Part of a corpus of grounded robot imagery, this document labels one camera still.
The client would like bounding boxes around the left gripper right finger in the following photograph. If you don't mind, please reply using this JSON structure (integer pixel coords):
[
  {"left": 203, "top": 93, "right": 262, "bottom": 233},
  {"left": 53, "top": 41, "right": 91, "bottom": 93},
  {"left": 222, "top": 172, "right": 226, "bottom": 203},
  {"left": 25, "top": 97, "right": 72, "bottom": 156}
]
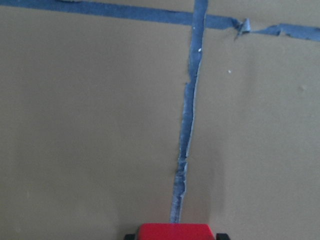
[{"left": 216, "top": 233, "right": 229, "bottom": 240}]

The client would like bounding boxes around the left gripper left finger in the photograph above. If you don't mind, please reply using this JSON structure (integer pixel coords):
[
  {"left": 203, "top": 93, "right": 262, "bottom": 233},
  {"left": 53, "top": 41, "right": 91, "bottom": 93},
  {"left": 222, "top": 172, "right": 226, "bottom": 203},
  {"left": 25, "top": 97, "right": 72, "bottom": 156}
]
[{"left": 124, "top": 233, "right": 136, "bottom": 240}]

